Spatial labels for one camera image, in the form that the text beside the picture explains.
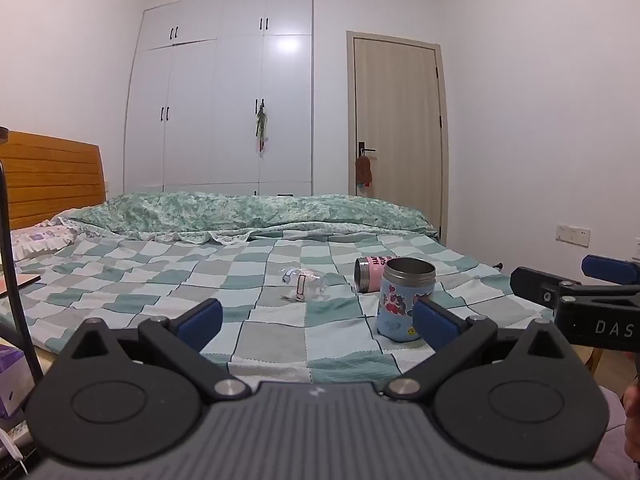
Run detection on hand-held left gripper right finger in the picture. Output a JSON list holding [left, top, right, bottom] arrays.
[[383, 299, 571, 402]]

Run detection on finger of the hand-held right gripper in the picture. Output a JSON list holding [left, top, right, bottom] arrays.
[[581, 254, 640, 286], [510, 266, 584, 311]]

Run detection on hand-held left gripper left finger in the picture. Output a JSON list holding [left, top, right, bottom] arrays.
[[74, 298, 252, 402]]

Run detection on pink printed steel cup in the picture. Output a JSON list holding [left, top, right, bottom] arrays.
[[353, 255, 397, 294]]

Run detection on person's right forearm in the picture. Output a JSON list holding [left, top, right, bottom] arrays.
[[621, 376, 640, 463]]

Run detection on blue cartoon steel cup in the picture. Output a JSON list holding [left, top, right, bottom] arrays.
[[375, 257, 437, 342]]

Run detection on checked green bed sheet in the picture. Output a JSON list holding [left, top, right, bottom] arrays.
[[0, 231, 557, 387]]

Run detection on person's grey trousers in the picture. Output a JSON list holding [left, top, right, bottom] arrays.
[[592, 387, 630, 466]]

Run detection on green floral duvet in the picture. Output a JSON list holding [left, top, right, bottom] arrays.
[[64, 192, 438, 245]]

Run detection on brown hanging plush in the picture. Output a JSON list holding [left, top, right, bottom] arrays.
[[354, 154, 374, 187]]

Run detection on purple floral pillow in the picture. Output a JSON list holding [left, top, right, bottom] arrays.
[[9, 224, 78, 262]]

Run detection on black stand pole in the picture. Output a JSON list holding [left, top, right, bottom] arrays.
[[0, 127, 47, 397]]

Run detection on pink flat book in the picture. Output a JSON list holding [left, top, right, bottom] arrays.
[[0, 273, 42, 297]]

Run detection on beige door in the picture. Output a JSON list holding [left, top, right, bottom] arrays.
[[346, 30, 447, 242]]

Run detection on purple tissue box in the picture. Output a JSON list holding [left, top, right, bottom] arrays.
[[0, 343, 27, 419]]

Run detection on green hanging ornament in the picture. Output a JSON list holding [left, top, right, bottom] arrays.
[[254, 99, 270, 154]]

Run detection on wooden headboard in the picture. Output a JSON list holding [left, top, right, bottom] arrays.
[[0, 129, 108, 231]]

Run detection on white wardrobe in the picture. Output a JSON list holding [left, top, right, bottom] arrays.
[[124, 0, 315, 198]]

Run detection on white wall socket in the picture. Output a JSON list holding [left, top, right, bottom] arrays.
[[554, 224, 591, 248]]

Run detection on white cable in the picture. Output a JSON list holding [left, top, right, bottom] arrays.
[[0, 427, 32, 477]]

